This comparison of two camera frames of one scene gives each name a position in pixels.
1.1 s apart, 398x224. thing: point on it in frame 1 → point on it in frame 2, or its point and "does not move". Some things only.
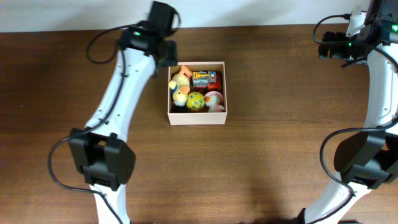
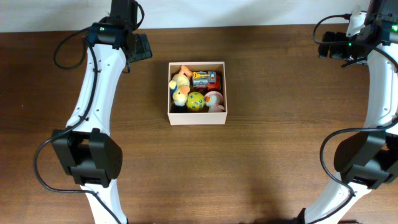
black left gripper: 171,58 → 145,51
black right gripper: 328,46 does not move
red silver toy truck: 210,80 does not move
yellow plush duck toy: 180,86 does not move
